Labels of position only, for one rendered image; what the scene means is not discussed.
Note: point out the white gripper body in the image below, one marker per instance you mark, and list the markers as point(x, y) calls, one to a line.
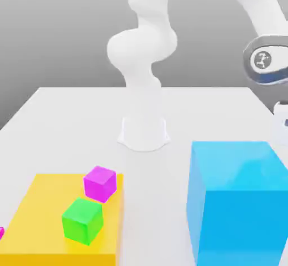
point(280, 133)

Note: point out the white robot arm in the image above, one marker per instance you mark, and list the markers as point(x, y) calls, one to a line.
point(144, 52)

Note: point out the small magenta cube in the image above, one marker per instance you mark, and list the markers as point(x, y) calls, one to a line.
point(100, 184)
point(1, 232)

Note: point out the small green cube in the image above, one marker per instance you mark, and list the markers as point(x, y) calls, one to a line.
point(82, 221)

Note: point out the large blue box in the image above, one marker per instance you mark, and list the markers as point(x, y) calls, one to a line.
point(238, 221)

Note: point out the large yellow box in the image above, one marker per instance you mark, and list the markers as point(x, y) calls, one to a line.
point(42, 205)

